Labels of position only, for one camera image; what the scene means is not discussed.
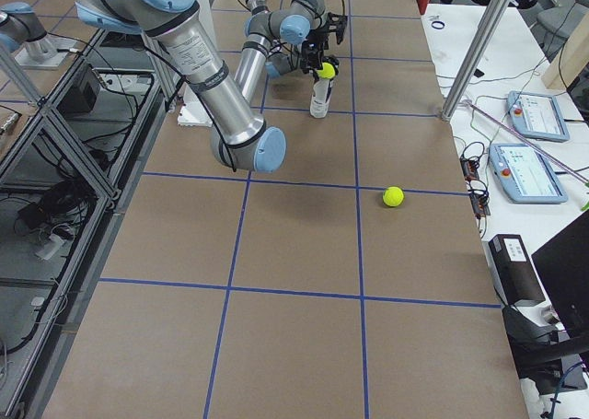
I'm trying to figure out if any teach pendant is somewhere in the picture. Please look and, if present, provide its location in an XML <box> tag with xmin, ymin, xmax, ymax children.
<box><xmin>489</xmin><ymin>144</ymin><xmax>568</xmax><ymax>204</ymax></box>
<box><xmin>507</xmin><ymin>91</ymin><xmax>570</xmax><ymax>143</ymax></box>

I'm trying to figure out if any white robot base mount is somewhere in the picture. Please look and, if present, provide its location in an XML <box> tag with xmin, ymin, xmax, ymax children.
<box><xmin>178</xmin><ymin>84</ymin><xmax>213</xmax><ymax>128</ymax></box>

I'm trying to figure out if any reacher grabber stick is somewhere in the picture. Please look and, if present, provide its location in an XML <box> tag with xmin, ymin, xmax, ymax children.
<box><xmin>461</xmin><ymin>97</ymin><xmax>589</xmax><ymax>212</ymax></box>

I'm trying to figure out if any clear tennis ball can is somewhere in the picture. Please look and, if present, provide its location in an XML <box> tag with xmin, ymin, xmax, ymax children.
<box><xmin>309</xmin><ymin>76</ymin><xmax>332</xmax><ymax>119</ymax></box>

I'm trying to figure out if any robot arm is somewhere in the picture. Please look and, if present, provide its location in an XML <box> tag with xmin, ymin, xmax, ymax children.
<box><xmin>75</xmin><ymin>0</ymin><xmax>347</xmax><ymax>173</ymax></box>
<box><xmin>244</xmin><ymin>0</ymin><xmax>348</xmax><ymax>46</ymax></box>

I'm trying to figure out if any blue tape roll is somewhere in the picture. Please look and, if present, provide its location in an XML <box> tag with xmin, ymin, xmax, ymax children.
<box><xmin>431</xmin><ymin>20</ymin><xmax>445</xmax><ymax>29</ymax></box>

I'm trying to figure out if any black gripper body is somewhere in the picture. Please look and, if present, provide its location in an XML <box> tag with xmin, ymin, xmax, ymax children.
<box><xmin>312</xmin><ymin>15</ymin><xmax>336</xmax><ymax>46</ymax></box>
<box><xmin>301</xmin><ymin>41</ymin><xmax>325</xmax><ymax>69</ymax></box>

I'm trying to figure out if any aluminium frame post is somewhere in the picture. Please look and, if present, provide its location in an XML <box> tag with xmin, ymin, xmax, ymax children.
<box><xmin>440</xmin><ymin>0</ymin><xmax>511</xmax><ymax>122</ymax></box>

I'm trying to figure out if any black box with label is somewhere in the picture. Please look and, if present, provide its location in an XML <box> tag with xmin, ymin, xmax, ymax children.
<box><xmin>488</xmin><ymin>234</ymin><xmax>546</xmax><ymax>307</ymax></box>

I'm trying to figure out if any teach pendant near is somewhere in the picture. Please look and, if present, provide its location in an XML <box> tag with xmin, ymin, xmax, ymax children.
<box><xmin>489</xmin><ymin>144</ymin><xmax>568</xmax><ymax>204</ymax></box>

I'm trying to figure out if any yellow tennis ball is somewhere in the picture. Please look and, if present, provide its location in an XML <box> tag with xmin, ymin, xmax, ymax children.
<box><xmin>382</xmin><ymin>186</ymin><xmax>405</xmax><ymax>207</ymax></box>
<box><xmin>320</xmin><ymin>62</ymin><xmax>338</xmax><ymax>79</ymax></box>

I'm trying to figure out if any teach pendant far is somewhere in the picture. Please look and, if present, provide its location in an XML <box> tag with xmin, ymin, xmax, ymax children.
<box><xmin>507</xmin><ymin>91</ymin><xmax>570</xmax><ymax>143</ymax></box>

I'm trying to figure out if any black monitor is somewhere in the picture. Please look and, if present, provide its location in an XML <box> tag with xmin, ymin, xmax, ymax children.
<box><xmin>532</xmin><ymin>211</ymin><xmax>588</xmax><ymax>336</ymax></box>

